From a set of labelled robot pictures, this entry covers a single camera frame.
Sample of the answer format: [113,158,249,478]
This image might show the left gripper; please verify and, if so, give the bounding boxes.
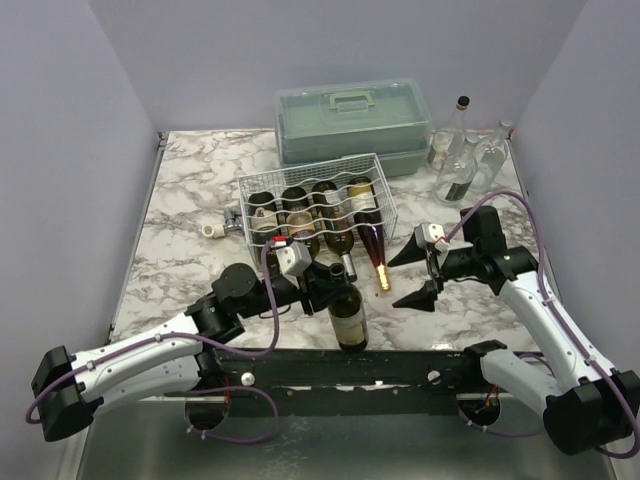
[239,257,353,320]

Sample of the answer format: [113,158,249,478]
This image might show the dark wine bottle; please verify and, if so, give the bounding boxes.
[328,281,369,353]
[247,191,283,270]

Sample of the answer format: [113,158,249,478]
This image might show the clear bottle dark label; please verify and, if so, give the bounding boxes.
[432,132,480,205]

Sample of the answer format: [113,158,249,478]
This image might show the clear bottle cream label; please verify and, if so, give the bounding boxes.
[426,96,470,171]

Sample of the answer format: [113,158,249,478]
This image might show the clear bottle silver cap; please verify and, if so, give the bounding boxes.
[471,119,514,193]

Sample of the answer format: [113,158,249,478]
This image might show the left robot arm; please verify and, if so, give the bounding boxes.
[25,262,352,442]

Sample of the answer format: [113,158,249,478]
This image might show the dark bottle silver neck lower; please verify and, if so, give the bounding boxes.
[312,181,358,283]

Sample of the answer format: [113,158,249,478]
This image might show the dark bottle lower middle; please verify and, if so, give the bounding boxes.
[281,186,320,260]

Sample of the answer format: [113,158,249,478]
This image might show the red wine bottle gold cap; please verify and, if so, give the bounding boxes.
[347,176,391,292]

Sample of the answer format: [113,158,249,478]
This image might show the green plastic toolbox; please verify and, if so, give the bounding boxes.
[275,79,432,178]

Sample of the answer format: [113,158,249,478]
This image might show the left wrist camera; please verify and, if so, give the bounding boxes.
[271,237,313,277]

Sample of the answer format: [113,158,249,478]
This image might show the white wire wine rack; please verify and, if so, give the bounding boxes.
[234,152,399,274]

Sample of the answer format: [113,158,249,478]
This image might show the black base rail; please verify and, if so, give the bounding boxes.
[185,347,508,425]

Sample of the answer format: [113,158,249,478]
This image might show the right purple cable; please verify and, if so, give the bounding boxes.
[444,191,640,459]

